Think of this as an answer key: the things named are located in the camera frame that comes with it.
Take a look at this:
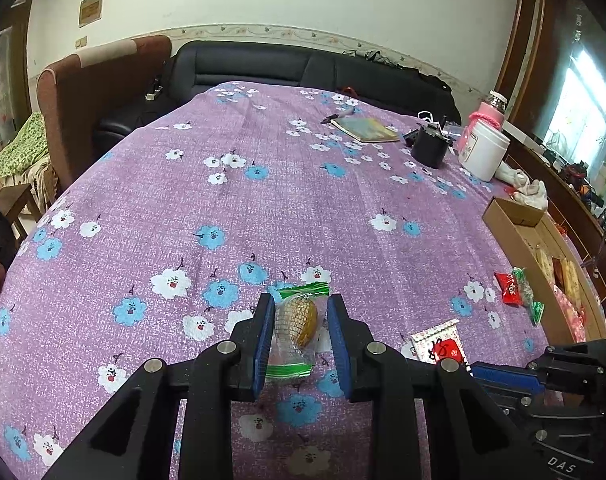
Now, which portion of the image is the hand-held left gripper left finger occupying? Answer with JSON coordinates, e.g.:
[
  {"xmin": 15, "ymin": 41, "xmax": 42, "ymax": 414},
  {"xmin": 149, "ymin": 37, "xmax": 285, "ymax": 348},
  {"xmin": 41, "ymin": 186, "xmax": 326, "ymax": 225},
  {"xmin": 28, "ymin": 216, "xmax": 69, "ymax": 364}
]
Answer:
[{"xmin": 43, "ymin": 292, "xmax": 276, "ymax": 480}]

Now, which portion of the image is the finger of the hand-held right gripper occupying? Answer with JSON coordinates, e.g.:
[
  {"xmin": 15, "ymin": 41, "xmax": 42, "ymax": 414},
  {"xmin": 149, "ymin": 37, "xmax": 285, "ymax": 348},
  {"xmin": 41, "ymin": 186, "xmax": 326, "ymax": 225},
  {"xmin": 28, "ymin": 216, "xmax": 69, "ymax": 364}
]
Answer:
[
  {"xmin": 483, "ymin": 382, "xmax": 606, "ymax": 418},
  {"xmin": 472, "ymin": 339, "xmax": 606, "ymax": 401}
]

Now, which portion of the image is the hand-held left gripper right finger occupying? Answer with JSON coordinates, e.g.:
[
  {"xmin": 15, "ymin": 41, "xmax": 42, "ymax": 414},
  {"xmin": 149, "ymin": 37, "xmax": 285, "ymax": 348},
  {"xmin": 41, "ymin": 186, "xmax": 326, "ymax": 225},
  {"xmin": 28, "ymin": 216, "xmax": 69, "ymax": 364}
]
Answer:
[{"xmin": 325, "ymin": 294, "xmax": 536, "ymax": 480}]

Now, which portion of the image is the clear green-edged cake packet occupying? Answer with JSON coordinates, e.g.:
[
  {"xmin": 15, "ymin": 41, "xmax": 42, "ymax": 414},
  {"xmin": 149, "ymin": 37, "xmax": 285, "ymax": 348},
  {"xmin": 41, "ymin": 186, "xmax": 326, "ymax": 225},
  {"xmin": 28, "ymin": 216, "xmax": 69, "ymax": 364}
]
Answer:
[{"xmin": 265, "ymin": 281, "xmax": 331, "ymax": 385}]

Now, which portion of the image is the white red snack packet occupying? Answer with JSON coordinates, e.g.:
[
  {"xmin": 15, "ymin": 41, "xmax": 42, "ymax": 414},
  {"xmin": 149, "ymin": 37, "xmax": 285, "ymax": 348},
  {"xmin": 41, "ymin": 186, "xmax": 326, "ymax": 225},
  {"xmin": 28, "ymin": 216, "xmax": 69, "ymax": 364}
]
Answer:
[{"xmin": 410, "ymin": 319, "xmax": 471, "ymax": 368}]

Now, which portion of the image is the pink white snack packet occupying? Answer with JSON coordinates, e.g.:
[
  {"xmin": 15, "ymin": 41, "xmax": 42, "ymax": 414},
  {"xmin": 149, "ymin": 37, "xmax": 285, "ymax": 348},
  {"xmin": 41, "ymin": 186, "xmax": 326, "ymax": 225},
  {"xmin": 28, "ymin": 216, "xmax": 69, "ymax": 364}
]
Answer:
[{"xmin": 555, "ymin": 285, "xmax": 588, "ymax": 343}]

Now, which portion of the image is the yellow snack packet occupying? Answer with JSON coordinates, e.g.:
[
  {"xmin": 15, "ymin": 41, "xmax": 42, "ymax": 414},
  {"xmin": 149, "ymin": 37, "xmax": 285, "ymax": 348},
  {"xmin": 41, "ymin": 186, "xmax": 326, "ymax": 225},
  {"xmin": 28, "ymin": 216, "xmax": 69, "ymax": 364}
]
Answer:
[{"xmin": 535, "ymin": 247, "xmax": 556, "ymax": 281}]

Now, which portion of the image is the cardboard box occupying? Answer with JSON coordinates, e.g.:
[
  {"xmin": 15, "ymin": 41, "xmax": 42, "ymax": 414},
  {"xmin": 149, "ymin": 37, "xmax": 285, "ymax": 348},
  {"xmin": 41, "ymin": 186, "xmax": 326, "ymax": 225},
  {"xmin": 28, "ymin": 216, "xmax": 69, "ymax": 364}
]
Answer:
[{"xmin": 482, "ymin": 196, "xmax": 606, "ymax": 345}]

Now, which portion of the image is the green candy packet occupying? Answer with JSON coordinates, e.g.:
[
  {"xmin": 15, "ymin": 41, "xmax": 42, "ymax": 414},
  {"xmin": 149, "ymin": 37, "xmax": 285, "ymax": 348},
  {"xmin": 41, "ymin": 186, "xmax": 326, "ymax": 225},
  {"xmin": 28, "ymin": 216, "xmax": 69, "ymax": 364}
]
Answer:
[{"xmin": 512, "ymin": 267, "xmax": 546, "ymax": 327}]

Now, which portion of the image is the wooden cabinet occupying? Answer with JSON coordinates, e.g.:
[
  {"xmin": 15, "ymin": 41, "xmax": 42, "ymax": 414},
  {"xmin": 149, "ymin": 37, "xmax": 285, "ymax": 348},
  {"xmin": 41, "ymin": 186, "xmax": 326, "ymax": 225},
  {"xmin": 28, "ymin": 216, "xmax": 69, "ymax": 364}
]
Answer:
[{"xmin": 503, "ymin": 130, "xmax": 606, "ymax": 331}]

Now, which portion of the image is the crumpled white plastic bag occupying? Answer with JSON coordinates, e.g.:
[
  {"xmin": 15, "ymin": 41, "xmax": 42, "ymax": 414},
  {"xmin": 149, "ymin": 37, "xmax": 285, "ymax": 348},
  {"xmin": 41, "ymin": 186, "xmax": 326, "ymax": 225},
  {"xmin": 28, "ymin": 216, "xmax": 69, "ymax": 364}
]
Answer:
[{"xmin": 513, "ymin": 177, "xmax": 548, "ymax": 211}]

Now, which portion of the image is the white knit glove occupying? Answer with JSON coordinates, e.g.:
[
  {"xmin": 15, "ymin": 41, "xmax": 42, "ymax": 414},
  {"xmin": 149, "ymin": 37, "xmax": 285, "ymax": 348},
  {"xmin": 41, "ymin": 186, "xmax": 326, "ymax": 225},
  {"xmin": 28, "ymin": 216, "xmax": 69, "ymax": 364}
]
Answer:
[{"xmin": 498, "ymin": 164, "xmax": 531, "ymax": 186}]

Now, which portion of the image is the black red toy figure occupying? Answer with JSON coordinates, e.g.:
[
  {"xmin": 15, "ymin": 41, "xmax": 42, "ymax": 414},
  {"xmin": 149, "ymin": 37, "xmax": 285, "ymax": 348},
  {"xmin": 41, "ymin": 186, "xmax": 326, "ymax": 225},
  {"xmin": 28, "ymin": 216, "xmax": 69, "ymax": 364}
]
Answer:
[{"xmin": 563, "ymin": 160, "xmax": 596, "ymax": 196}]

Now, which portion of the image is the black cup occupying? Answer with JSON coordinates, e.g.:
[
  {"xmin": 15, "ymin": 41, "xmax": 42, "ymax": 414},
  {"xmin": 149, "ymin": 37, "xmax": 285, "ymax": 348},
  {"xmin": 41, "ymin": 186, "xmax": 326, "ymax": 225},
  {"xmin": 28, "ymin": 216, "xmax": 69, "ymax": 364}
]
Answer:
[{"xmin": 410, "ymin": 122, "xmax": 451, "ymax": 170}]

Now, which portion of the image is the yellow green notebook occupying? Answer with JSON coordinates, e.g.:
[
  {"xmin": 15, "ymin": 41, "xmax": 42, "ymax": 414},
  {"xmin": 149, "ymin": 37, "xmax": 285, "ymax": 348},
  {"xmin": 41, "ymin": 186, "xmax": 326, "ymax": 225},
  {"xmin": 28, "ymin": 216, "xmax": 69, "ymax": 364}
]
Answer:
[{"xmin": 330, "ymin": 116, "xmax": 401, "ymax": 143}]

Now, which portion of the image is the white plastic jar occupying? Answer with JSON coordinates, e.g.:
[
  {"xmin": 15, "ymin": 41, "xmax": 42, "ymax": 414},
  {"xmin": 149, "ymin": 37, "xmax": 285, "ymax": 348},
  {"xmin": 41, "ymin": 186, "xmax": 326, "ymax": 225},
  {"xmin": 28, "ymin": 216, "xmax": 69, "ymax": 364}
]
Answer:
[{"xmin": 457, "ymin": 122, "xmax": 511, "ymax": 182}]

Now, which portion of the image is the dark pen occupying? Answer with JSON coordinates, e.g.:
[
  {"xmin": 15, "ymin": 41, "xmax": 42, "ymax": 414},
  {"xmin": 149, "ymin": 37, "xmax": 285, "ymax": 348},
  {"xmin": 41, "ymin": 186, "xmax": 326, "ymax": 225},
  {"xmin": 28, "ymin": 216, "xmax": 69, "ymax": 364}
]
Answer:
[{"xmin": 320, "ymin": 106, "xmax": 359, "ymax": 124}]

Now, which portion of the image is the bottle with pink knit sleeve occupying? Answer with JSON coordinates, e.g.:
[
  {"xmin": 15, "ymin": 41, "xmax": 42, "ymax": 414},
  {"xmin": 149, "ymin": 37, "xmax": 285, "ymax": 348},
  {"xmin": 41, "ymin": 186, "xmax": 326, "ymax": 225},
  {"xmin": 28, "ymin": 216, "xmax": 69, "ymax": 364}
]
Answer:
[{"xmin": 465, "ymin": 91, "xmax": 508, "ymax": 133}]

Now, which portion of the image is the black bag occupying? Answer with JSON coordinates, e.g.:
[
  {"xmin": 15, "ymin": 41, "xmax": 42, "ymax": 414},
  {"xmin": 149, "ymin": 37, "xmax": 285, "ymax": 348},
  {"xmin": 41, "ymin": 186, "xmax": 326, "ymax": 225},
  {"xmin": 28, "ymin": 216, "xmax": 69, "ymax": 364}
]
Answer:
[{"xmin": 343, "ymin": 49, "xmax": 454, "ymax": 93}]

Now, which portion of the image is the black sofa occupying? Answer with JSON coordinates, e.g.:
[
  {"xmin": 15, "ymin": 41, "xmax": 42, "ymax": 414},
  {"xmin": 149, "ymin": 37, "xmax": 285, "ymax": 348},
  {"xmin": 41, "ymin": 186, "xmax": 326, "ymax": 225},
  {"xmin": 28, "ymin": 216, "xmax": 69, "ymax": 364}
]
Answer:
[{"xmin": 92, "ymin": 41, "xmax": 462, "ymax": 146}]

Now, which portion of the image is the wooden stool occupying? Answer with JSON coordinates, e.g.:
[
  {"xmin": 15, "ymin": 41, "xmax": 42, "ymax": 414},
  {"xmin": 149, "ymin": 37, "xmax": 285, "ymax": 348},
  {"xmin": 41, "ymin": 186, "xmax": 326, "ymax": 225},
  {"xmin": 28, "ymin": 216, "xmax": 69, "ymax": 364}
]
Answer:
[{"xmin": 0, "ymin": 182, "xmax": 41, "ymax": 241}]

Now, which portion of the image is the brown armchair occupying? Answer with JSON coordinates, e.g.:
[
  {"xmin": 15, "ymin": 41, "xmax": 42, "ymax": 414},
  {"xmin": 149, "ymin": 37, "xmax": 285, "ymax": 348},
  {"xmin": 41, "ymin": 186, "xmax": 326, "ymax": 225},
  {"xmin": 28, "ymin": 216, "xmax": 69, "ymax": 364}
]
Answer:
[{"xmin": 36, "ymin": 35, "xmax": 173, "ymax": 196}]

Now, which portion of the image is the green patterned cloth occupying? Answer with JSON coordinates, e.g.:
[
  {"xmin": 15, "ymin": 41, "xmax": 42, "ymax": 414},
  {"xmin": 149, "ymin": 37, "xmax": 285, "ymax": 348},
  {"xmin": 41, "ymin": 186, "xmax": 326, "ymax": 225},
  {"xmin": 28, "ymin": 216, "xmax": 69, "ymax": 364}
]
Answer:
[{"xmin": 0, "ymin": 111, "xmax": 51, "ymax": 196}]

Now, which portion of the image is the tall framed picture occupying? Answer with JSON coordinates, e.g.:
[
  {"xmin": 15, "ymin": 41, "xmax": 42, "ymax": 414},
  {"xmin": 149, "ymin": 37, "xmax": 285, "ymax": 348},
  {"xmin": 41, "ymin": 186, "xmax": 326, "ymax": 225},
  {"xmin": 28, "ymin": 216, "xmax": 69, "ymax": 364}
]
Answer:
[{"xmin": 0, "ymin": 27, "xmax": 29, "ymax": 153}]

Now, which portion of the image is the large wall mirror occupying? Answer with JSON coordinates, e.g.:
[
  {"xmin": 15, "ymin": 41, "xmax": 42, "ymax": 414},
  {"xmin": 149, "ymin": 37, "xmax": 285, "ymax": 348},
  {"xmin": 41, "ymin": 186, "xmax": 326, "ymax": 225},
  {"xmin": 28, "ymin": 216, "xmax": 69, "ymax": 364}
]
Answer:
[{"xmin": 538, "ymin": 0, "xmax": 606, "ymax": 201}]

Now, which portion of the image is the small wall plaque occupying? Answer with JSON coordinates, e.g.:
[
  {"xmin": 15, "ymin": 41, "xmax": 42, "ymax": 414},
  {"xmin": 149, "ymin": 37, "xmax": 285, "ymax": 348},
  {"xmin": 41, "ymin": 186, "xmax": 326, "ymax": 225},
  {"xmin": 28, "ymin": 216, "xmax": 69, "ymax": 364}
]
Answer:
[{"xmin": 78, "ymin": 0, "xmax": 105, "ymax": 28}]

